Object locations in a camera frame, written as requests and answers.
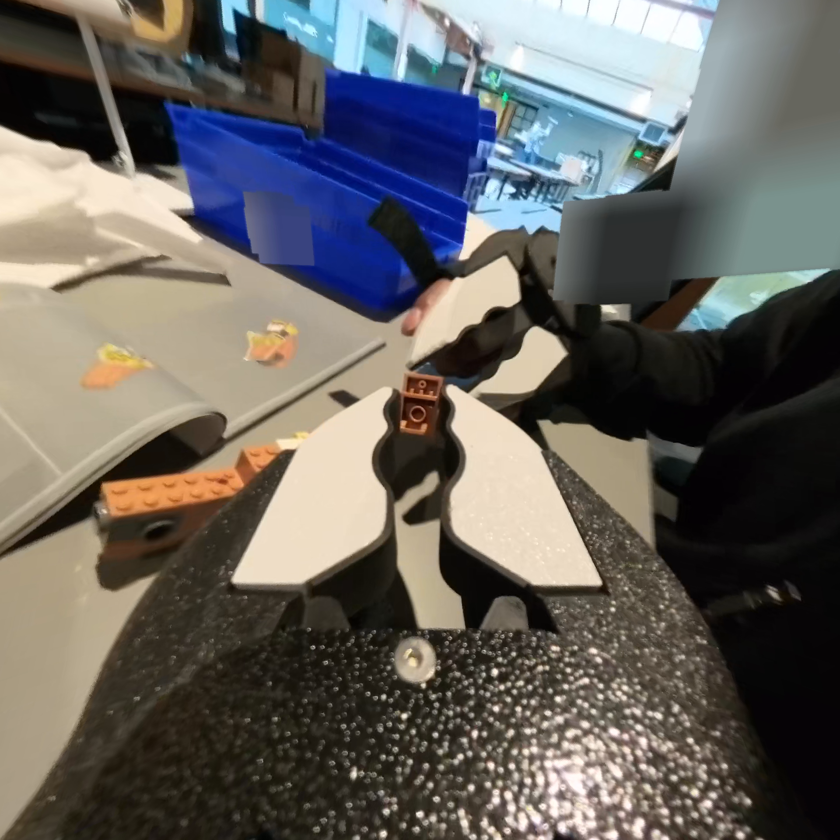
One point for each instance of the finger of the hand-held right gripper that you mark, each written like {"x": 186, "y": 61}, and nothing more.
{"x": 472, "y": 295}
{"x": 541, "y": 354}

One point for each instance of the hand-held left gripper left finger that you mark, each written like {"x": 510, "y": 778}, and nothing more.
{"x": 315, "y": 512}

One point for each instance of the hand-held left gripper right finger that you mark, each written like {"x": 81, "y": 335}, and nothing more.
{"x": 518, "y": 518}

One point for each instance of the blue plastic bin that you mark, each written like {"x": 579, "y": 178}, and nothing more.
{"x": 367, "y": 262}
{"x": 407, "y": 118}

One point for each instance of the brown brick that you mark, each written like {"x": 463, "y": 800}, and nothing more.
{"x": 418, "y": 407}

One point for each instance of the grey desk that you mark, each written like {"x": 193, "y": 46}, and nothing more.
{"x": 65, "y": 623}

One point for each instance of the person's right hand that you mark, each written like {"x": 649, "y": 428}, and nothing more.
{"x": 423, "y": 308}

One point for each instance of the orange and tan brick model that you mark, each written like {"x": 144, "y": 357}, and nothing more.
{"x": 170, "y": 489}

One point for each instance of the grey instruction booklet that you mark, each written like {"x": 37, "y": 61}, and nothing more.
{"x": 197, "y": 308}

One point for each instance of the brown cardboard panel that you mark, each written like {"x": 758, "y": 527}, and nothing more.
{"x": 282, "y": 79}

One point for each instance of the empty white paper bag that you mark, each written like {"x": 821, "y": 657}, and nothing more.
{"x": 79, "y": 210}

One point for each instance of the grey metal stand pole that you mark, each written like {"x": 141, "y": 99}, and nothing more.
{"x": 105, "y": 85}

